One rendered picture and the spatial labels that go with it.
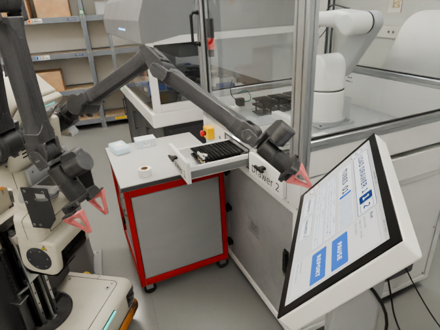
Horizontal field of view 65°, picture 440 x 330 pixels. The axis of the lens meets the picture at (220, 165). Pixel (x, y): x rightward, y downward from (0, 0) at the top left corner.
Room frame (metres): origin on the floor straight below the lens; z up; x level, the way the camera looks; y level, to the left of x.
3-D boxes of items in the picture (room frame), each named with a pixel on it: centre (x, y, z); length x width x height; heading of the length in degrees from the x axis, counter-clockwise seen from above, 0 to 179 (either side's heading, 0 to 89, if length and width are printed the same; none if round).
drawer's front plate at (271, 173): (1.36, -0.20, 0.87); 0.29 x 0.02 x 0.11; 22
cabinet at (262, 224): (1.79, -0.55, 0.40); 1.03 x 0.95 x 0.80; 22
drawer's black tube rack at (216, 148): (1.61, 0.01, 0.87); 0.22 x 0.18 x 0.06; 112
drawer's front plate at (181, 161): (1.54, 0.20, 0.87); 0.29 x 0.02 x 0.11; 22
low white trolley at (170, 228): (1.92, 0.35, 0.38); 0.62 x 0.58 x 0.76; 22
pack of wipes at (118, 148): (2.02, 0.63, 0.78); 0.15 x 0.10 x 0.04; 33
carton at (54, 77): (4.96, 2.36, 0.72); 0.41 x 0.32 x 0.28; 107
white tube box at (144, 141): (2.10, 0.48, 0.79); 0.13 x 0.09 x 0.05; 112
